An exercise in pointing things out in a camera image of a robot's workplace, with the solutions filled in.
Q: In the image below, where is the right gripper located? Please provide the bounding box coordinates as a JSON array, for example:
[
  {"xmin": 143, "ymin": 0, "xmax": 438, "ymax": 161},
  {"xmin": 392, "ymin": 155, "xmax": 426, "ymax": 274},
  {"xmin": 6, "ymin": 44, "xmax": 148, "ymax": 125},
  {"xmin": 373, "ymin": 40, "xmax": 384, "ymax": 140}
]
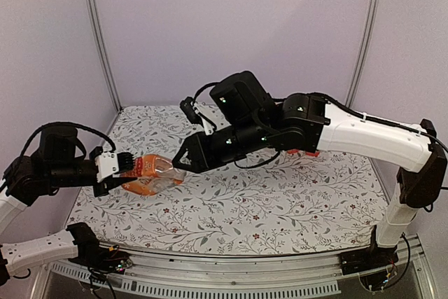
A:
[{"xmin": 170, "ymin": 118, "xmax": 269, "ymax": 175}]

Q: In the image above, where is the orange tea bottle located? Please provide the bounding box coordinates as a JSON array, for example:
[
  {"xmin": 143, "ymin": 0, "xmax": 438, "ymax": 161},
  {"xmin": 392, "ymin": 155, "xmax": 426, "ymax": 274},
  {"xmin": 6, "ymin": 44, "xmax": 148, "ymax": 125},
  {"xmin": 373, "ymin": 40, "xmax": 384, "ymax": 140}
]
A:
[
  {"xmin": 286, "ymin": 149, "xmax": 300, "ymax": 155},
  {"xmin": 305, "ymin": 151, "xmax": 320, "ymax": 157},
  {"xmin": 120, "ymin": 154, "xmax": 186, "ymax": 196}
]

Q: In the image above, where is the orange tea bottle front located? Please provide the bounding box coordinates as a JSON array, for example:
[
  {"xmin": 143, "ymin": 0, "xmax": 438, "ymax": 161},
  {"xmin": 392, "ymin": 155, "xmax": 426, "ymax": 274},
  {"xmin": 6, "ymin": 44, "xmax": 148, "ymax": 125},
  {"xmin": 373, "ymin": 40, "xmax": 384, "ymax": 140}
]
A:
[{"xmin": 305, "ymin": 151, "xmax": 320, "ymax": 157}]

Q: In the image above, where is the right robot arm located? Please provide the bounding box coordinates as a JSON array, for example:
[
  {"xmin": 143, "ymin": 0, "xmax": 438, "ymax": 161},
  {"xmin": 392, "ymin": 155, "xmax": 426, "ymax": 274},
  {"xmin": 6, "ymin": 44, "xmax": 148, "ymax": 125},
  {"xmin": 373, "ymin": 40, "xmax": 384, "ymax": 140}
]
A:
[{"xmin": 172, "ymin": 71, "xmax": 447, "ymax": 268}]

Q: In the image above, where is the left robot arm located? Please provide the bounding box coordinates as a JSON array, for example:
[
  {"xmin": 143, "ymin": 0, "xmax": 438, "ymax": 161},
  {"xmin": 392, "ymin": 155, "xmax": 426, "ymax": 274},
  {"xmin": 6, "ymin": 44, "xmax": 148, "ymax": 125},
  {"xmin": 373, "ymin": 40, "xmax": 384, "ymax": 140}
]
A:
[{"xmin": 1, "ymin": 122, "xmax": 134, "ymax": 284}]

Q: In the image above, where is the floral tablecloth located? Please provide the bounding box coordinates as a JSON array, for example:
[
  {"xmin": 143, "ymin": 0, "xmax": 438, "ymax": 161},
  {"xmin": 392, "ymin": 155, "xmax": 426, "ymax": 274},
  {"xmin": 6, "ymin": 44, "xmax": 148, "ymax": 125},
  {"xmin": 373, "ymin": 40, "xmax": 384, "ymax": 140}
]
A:
[{"xmin": 66, "ymin": 104, "xmax": 395, "ymax": 256}]

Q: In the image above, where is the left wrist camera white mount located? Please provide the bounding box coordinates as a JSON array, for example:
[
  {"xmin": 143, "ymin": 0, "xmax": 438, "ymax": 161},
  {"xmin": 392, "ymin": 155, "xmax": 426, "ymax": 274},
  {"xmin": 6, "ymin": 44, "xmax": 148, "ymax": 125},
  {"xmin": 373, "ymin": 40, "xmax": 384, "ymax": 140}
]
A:
[{"xmin": 94, "ymin": 152, "xmax": 116, "ymax": 183}]

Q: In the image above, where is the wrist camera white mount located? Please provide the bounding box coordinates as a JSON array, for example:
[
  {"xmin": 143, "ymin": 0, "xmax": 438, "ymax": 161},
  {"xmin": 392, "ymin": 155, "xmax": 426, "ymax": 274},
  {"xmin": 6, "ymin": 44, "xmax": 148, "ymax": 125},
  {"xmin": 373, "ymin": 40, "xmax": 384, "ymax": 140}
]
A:
[
  {"xmin": 179, "ymin": 97, "xmax": 217, "ymax": 136},
  {"xmin": 94, "ymin": 152, "xmax": 116, "ymax": 183}
]

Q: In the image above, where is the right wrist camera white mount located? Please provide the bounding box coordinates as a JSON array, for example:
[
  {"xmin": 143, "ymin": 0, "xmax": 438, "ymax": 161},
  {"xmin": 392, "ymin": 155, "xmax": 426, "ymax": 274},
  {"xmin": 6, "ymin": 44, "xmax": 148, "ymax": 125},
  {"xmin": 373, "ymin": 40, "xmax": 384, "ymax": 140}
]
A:
[{"xmin": 179, "ymin": 97, "xmax": 217, "ymax": 136}]

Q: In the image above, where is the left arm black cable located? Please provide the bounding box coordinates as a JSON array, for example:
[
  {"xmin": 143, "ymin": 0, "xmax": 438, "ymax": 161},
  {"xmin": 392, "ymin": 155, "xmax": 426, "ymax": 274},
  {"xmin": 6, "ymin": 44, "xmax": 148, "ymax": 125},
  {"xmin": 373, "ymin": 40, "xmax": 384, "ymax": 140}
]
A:
[{"xmin": 19, "ymin": 122, "xmax": 116, "ymax": 160}]

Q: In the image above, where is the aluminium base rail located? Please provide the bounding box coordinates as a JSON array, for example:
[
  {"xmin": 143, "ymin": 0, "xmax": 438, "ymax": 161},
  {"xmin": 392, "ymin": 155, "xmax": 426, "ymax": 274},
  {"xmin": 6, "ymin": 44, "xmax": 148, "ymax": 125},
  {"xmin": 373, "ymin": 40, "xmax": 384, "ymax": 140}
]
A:
[{"xmin": 31, "ymin": 235, "xmax": 440, "ymax": 298}]

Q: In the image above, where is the left aluminium corner post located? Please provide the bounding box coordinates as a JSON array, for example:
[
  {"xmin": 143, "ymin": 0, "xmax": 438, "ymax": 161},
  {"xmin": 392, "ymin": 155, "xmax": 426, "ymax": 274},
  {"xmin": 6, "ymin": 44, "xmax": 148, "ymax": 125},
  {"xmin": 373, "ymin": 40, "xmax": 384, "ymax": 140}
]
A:
[{"xmin": 78, "ymin": 0, "xmax": 123, "ymax": 113}]

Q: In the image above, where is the aluminium corner post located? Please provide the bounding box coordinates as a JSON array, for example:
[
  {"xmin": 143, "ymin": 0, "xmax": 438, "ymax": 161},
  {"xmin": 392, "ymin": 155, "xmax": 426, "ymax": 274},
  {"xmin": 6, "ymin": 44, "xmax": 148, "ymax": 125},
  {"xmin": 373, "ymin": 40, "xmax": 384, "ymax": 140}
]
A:
[
  {"xmin": 78, "ymin": 0, "xmax": 123, "ymax": 113},
  {"xmin": 345, "ymin": 0, "xmax": 379, "ymax": 108}
]

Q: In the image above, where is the right aluminium corner post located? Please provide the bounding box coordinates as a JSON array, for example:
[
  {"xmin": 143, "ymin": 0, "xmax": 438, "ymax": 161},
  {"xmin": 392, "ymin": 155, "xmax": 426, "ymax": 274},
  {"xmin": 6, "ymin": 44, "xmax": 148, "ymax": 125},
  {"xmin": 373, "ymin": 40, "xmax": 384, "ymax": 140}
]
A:
[{"xmin": 345, "ymin": 0, "xmax": 379, "ymax": 108}]

